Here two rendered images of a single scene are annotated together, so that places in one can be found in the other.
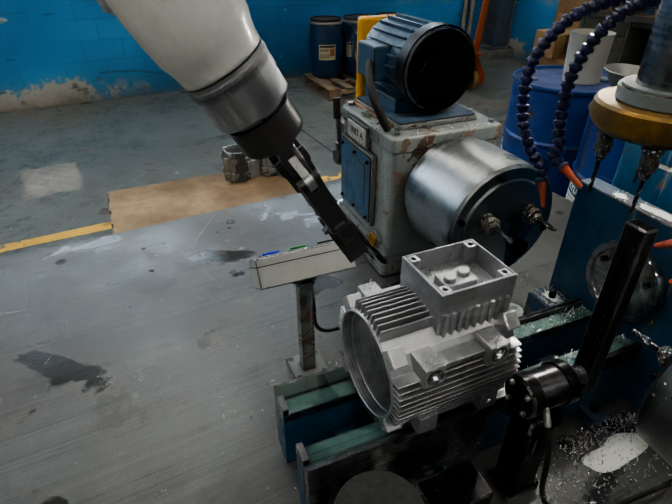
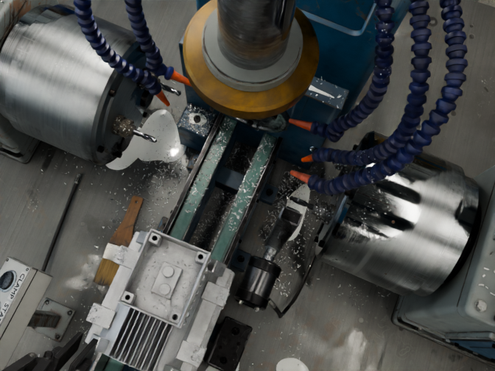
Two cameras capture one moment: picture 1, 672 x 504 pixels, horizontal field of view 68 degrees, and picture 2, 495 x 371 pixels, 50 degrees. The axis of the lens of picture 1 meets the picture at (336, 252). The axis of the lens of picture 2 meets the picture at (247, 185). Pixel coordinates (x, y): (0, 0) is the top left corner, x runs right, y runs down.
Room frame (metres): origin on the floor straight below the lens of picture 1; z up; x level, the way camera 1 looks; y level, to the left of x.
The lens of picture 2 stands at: (0.44, -0.17, 1.96)
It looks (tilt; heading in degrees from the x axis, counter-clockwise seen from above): 74 degrees down; 305
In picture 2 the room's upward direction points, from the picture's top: 11 degrees clockwise
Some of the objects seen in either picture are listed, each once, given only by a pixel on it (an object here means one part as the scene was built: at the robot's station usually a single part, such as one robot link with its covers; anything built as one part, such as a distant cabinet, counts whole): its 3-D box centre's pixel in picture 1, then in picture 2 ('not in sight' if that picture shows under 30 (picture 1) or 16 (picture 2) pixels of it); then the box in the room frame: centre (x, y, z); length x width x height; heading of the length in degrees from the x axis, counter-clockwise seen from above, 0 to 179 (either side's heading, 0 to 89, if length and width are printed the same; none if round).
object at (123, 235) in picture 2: not in sight; (121, 240); (0.73, -0.15, 0.80); 0.21 x 0.05 x 0.01; 118
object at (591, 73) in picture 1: (584, 56); not in sight; (2.71, -1.29, 0.99); 0.24 x 0.22 x 0.24; 27
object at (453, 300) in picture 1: (455, 286); (166, 279); (0.56, -0.17, 1.11); 0.12 x 0.11 x 0.07; 114
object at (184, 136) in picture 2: (545, 315); (197, 128); (0.79, -0.44, 0.86); 0.07 x 0.06 x 0.12; 22
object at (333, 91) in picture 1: (364, 53); not in sight; (5.94, -0.33, 0.37); 1.20 x 0.80 x 0.74; 112
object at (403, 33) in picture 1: (391, 108); not in sight; (1.23, -0.14, 1.16); 0.33 x 0.26 x 0.42; 22
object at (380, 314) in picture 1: (424, 343); (162, 306); (0.54, -0.13, 1.02); 0.20 x 0.19 x 0.19; 114
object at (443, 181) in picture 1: (461, 194); (59, 74); (0.99, -0.28, 1.04); 0.37 x 0.25 x 0.25; 22
